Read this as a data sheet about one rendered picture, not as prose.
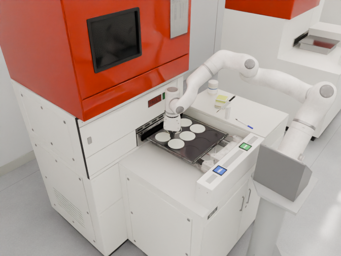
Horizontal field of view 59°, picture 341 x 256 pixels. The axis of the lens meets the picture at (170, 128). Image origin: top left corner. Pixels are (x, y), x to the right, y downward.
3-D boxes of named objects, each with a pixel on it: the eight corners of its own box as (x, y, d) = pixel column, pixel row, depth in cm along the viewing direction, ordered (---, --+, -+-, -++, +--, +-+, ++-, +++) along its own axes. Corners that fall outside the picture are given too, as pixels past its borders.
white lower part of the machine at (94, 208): (53, 213, 252) (27, 133, 206) (126, 163, 303) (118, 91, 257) (107, 265, 214) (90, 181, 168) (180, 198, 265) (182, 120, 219)
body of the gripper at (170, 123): (162, 115, 175) (162, 130, 181) (179, 117, 173) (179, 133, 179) (165, 108, 181) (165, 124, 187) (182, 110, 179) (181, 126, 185)
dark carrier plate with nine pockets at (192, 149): (148, 137, 188) (148, 137, 188) (182, 116, 210) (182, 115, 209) (192, 161, 170) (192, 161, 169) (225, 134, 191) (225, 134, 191)
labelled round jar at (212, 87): (205, 93, 222) (206, 82, 216) (211, 90, 226) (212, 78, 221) (213, 96, 218) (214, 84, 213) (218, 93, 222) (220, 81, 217)
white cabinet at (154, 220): (128, 246, 226) (117, 163, 180) (203, 178, 287) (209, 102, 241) (196, 304, 192) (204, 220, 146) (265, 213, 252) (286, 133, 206)
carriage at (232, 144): (200, 171, 169) (201, 167, 168) (234, 141, 192) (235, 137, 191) (212, 177, 165) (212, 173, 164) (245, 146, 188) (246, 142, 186)
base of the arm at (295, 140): (308, 169, 159) (325, 137, 158) (298, 161, 144) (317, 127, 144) (276, 154, 171) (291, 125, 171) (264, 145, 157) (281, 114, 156)
